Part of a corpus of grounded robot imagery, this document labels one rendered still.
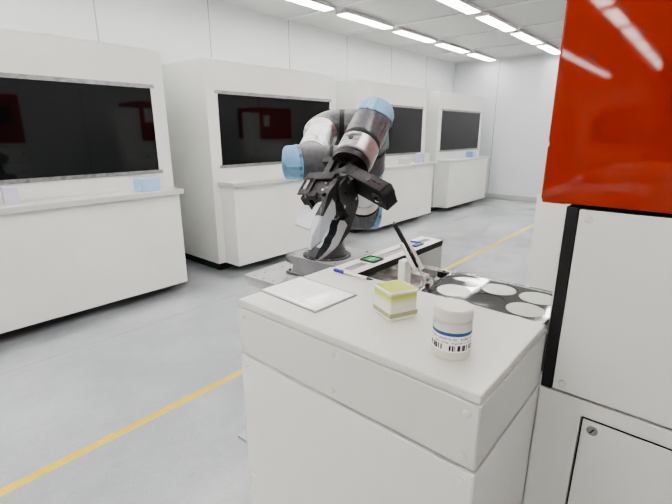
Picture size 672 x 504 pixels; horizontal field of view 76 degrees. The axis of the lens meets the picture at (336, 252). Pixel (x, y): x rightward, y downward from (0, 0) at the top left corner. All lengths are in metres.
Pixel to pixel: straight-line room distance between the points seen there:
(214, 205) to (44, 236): 1.51
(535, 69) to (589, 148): 8.61
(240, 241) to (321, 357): 3.42
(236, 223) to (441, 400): 3.61
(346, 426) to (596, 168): 0.70
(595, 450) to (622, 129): 0.65
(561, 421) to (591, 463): 0.10
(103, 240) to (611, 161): 3.31
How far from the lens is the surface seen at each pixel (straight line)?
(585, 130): 0.96
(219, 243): 4.42
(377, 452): 0.94
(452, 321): 0.79
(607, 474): 1.16
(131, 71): 3.98
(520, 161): 9.52
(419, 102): 7.09
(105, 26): 4.96
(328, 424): 1.00
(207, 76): 4.32
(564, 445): 1.16
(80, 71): 3.83
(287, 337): 0.98
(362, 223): 1.60
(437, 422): 0.81
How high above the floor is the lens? 1.36
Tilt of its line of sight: 16 degrees down
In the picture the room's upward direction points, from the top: straight up
